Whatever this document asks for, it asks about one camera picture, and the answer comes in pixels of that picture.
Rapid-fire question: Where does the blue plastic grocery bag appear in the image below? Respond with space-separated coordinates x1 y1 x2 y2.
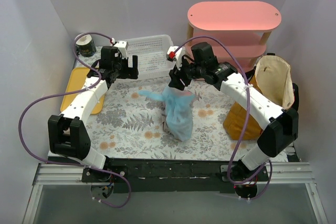
139 86 195 142

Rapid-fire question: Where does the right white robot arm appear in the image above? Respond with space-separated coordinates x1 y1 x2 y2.
166 42 299 181

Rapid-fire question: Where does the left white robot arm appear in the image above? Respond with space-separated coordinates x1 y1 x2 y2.
48 41 139 182

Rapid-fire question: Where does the white plastic basket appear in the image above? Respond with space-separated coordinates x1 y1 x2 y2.
127 35 174 80

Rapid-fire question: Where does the dark tape roll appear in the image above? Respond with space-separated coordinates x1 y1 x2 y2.
75 34 97 57

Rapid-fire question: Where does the yellow plastic tray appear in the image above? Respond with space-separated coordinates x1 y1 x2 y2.
60 67 104 115

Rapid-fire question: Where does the floral table mat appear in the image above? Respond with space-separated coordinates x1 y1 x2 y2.
48 46 289 163

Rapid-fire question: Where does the pink three-tier shelf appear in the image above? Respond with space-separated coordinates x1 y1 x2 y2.
185 1 282 72

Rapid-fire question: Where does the yellow canvas tote bag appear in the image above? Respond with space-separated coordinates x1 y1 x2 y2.
223 53 299 141

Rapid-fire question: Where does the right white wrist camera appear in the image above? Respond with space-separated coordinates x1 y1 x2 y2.
166 46 185 70

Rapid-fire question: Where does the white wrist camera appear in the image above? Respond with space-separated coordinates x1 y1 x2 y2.
166 46 185 70
110 38 129 59

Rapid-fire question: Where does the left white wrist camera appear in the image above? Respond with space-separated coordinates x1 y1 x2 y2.
110 38 129 59

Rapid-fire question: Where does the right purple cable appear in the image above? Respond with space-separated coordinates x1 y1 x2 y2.
173 36 274 201

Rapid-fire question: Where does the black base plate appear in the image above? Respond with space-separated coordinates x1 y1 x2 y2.
81 158 269 194

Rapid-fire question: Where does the aluminium rail frame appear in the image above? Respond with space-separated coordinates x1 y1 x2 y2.
23 162 328 223

